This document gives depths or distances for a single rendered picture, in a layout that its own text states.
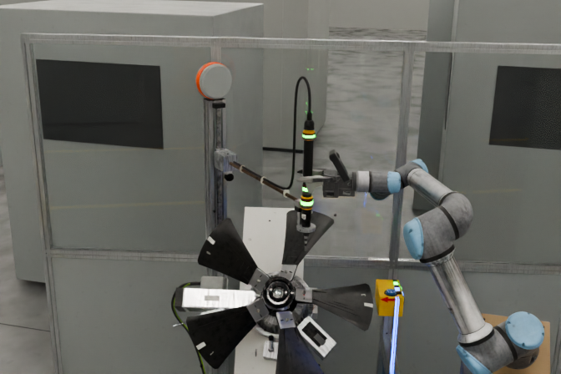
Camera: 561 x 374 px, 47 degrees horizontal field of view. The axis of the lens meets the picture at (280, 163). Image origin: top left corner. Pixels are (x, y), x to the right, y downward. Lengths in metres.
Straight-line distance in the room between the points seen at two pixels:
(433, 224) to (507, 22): 2.74
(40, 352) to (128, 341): 1.07
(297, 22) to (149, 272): 5.21
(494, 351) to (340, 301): 0.61
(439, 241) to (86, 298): 2.02
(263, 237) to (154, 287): 0.81
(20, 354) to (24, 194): 1.15
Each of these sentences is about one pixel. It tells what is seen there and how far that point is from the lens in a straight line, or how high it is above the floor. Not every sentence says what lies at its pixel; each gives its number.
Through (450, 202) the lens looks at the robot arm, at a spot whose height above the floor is 1.67.
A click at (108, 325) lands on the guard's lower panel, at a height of 0.58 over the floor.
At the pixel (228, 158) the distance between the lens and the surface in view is 2.79.
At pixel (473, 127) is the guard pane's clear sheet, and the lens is 3.08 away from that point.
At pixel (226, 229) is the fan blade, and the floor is 1.39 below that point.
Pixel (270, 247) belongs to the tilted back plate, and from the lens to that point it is 2.77.
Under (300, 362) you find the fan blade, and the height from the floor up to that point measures 1.00.
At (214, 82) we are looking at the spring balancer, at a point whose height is 1.88.
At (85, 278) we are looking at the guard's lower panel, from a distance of 3.45.
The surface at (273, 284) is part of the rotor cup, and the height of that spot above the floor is 1.24.
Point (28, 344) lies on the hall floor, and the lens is 4.63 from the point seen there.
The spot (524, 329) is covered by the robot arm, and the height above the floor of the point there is 1.31.
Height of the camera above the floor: 2.39
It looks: 18 degrees down
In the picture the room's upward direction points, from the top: 1 degrees clockwise
